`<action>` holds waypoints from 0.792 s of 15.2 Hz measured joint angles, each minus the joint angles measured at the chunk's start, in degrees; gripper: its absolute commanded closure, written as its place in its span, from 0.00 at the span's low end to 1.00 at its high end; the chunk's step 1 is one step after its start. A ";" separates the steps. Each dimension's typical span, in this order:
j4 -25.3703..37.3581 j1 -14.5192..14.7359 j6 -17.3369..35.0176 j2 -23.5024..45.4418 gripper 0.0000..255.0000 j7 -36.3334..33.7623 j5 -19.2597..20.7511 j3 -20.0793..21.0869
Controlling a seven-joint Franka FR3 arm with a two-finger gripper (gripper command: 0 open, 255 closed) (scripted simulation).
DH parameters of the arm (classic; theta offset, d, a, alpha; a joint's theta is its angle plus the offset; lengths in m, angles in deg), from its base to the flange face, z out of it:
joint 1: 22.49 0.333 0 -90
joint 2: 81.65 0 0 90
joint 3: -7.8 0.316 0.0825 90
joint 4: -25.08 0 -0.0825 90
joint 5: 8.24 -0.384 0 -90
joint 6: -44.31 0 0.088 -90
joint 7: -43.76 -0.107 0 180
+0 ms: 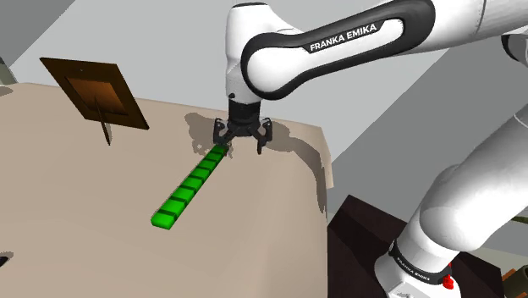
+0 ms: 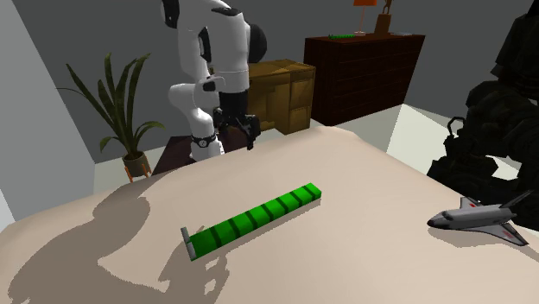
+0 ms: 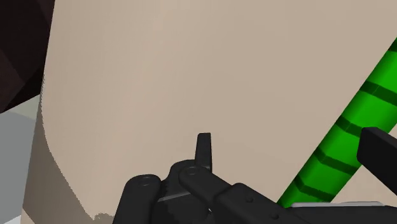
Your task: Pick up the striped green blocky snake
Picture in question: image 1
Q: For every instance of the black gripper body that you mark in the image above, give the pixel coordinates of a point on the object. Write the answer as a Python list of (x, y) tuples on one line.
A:
[(244, 115)]

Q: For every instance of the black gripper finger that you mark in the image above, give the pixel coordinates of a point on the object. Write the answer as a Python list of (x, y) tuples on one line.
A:
[(264, 134), (219, 133)]

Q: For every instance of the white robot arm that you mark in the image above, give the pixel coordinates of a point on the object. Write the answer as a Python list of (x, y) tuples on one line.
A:
[(453, 198)]

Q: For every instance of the green segmented bar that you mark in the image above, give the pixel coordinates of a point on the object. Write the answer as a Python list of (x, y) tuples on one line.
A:
[(187, 188)]

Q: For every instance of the dark robot stand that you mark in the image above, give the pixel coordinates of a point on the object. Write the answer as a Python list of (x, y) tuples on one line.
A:
[(354, 247)]

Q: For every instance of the beige table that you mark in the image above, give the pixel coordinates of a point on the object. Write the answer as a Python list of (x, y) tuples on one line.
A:
[(82, 231)]

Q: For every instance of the brown picture frame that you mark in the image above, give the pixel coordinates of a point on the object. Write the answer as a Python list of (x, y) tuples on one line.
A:
[(99, 93)]

